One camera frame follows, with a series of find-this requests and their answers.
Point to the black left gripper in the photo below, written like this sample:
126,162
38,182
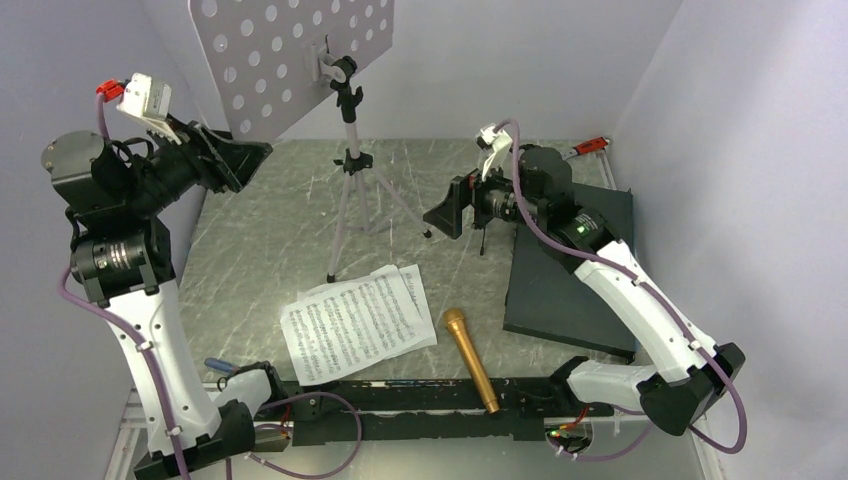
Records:
216,160

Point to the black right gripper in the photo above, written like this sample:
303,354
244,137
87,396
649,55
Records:
448,215

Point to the lilac perforated music stand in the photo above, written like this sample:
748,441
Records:
273,62

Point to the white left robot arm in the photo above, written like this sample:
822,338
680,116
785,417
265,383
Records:
120,253

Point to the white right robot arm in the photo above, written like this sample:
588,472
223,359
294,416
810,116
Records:
689,371

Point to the lower sheet music page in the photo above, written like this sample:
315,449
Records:
410,275

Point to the sheet music page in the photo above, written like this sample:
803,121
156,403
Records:
351,327
410,275

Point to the gold microphone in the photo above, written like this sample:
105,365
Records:
455,323

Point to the dark rectangular equipment case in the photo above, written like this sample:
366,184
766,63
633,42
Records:
544,301

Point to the top sheet music page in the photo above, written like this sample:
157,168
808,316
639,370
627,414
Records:
351,327

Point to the blue marker pen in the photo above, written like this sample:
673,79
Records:
220,366

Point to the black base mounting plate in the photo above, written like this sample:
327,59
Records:
374,410

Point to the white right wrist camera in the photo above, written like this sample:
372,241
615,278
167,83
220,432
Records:
495,145

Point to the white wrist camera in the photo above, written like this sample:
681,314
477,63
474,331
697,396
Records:
142,98
495,145

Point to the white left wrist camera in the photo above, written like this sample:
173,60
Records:
142,98

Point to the red-handled adjustable wrench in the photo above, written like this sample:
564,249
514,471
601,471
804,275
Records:
587,147

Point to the aluminium frame rails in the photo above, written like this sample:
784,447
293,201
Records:
688,373

